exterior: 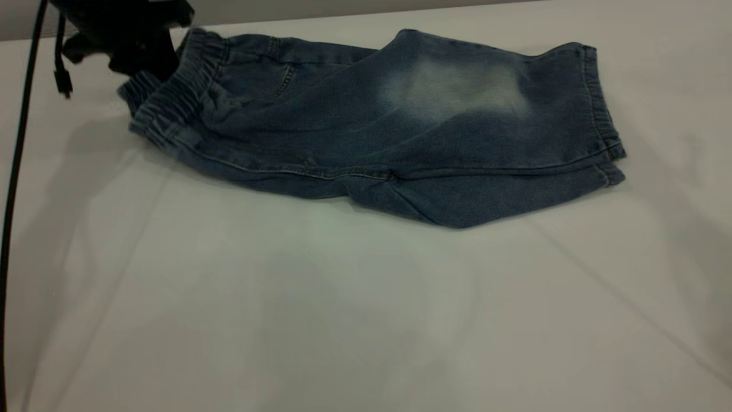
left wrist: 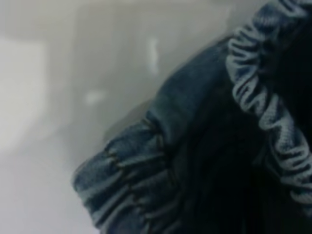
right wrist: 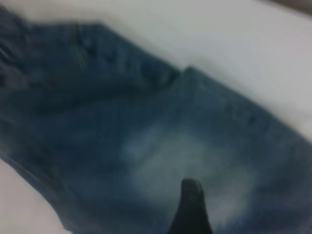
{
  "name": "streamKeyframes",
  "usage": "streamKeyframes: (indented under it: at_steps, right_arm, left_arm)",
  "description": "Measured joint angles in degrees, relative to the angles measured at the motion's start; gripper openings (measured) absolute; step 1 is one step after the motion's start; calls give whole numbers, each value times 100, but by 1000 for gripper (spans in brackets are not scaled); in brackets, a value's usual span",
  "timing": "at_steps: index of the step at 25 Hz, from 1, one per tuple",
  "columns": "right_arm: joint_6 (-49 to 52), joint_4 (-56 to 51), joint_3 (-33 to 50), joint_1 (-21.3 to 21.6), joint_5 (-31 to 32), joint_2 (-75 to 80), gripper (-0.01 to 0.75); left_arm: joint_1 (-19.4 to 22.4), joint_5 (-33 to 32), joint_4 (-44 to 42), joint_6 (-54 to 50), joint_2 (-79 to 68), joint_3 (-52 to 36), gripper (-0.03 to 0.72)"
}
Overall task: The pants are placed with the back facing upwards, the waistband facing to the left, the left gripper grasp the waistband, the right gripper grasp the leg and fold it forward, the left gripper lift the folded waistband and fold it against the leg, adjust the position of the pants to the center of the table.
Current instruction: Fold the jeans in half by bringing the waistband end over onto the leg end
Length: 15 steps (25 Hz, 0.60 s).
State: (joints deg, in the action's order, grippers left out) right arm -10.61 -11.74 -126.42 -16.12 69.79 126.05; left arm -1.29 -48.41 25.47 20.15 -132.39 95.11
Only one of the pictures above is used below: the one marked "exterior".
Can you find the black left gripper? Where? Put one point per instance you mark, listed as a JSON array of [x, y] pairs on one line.
[[120, 17]]

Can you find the blue denim shorts with print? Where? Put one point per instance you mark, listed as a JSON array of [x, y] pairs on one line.
[[400, 137]]

